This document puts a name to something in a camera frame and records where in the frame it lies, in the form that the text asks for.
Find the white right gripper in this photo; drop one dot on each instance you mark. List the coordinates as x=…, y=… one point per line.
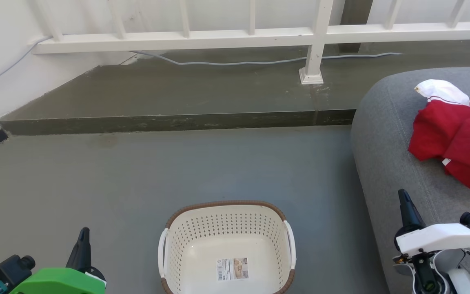
x=439, y=239

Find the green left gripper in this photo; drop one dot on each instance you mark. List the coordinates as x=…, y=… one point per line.
x=55, y=281

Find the red and white garment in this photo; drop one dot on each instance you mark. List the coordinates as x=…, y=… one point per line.
x=463, y=139

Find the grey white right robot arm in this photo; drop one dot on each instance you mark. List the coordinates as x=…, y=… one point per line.
x=459, y=281

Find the grey fabric sofa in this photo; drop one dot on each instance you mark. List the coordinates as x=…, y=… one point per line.
x=386, y=163

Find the cream perforated laundry basket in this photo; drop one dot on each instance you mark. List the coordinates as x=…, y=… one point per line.
x=227, y=232

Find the paper label sticker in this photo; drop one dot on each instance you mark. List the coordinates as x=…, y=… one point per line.
x=232, y=268

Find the dark pillar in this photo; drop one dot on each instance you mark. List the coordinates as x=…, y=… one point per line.
x=355, y=20

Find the white wooden railing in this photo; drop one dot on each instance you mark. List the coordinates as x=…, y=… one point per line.
x=178, y=40

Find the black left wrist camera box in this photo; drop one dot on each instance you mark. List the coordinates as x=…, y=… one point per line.
x=10, y=269

